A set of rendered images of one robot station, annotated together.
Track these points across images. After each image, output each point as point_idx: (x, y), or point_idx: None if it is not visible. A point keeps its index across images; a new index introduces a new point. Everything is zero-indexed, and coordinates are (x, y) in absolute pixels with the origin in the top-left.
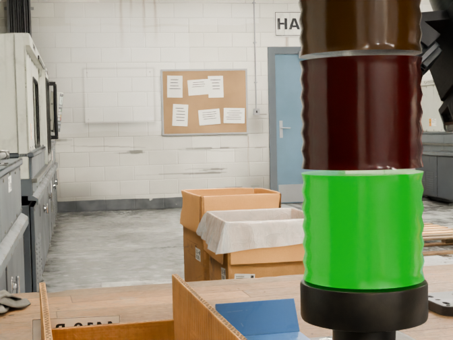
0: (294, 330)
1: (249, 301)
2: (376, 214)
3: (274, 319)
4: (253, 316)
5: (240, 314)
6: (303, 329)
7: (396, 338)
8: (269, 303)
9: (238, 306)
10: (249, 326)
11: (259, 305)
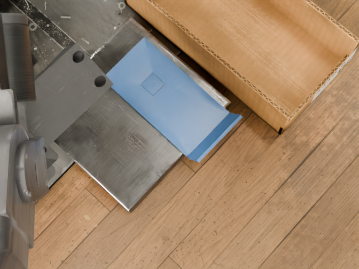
0: (190, 153)
1: (221, 134)
2: None
3: (204, 144)
4: (216, 133)
5: (223, 127)
6: (229, 242)
7: (119, 184)
8: (210, 144)
9: (226, 127)
10: (216, 129)
11: (215, 138)
